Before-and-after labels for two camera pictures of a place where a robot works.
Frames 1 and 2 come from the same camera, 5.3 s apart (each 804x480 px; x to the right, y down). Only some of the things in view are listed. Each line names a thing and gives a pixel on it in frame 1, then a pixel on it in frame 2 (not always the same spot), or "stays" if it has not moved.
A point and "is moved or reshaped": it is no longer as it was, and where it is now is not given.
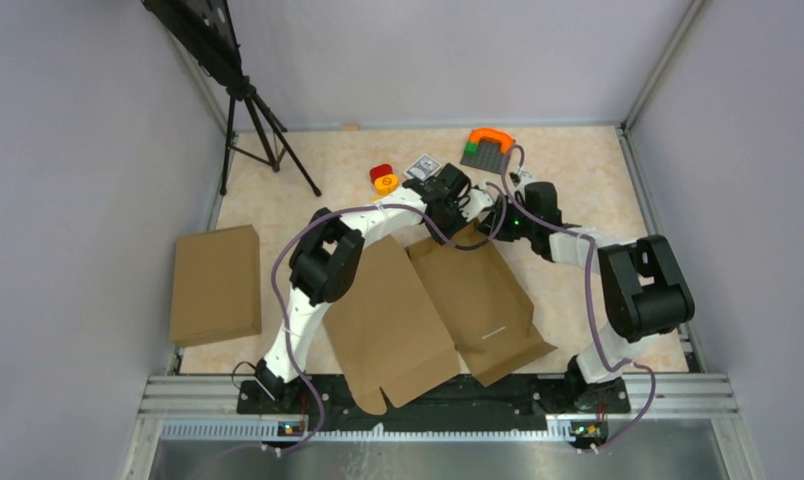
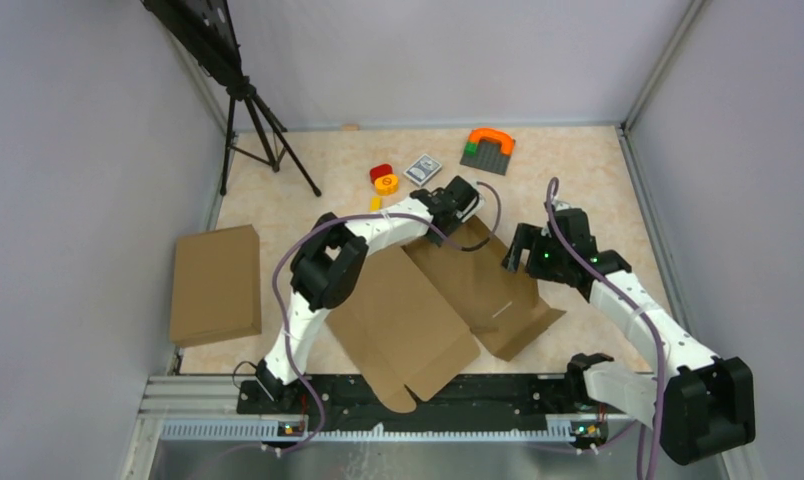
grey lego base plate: x=489 y=156 stays
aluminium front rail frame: x=662 y=406 stays
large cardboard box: x=414 y=315 is moved or reshaped
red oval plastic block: x=379 y=171 stays
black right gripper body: x=517 y=223 → x=546 y=258
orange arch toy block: x=505 y=140 stays
